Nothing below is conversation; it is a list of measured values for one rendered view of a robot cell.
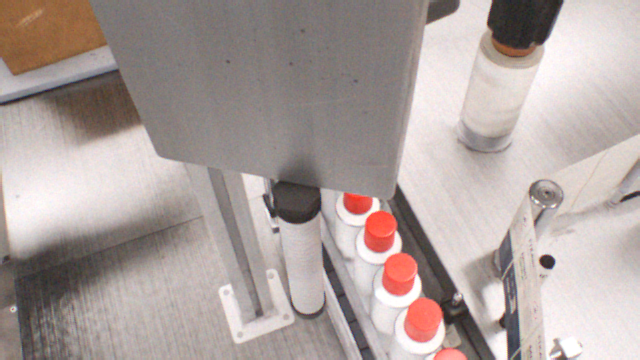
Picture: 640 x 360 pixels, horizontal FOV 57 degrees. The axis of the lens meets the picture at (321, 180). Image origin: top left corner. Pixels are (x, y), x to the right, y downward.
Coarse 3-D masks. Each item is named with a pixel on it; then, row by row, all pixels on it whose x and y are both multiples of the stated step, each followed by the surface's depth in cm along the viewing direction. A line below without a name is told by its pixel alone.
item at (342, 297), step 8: (328, 256) 82; (328, 264) 82; (328, 272) 81; (336, 280) 80; (336, 288) 80; (344, 296) 79; (344, 304) 78; (344, 312) 78; (352, 312) 78; (352, 320) 77; (352, 328) 77; (360, 328) 76; (360, 336) 76; (360, 344) 75; (368, 344) 75; (360, 352) 79; (368, 352) 75
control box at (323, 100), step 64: (128, 0) 29; (192, 0) 28; (256, 0) 27; (320, 0) 27; (384, 0) 26; (128, 64) 34; (192, 64) 32; (256, 64) 31; (320, 64) 30; (384, 64) 29; (192, 128) 38; (256, 128) 36; (320, 128) 34; (384, 128) 33; (384, 192) 39
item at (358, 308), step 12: (324, 228) 75; (324, 240) 74; (336, 252) 73; (336, 264) 73; (348, 276) 72; (348, 288) 71; (360, 300) 70; (360, 312) 69; (360, 324) 69; (372, 336) 68; (372, 348) 67
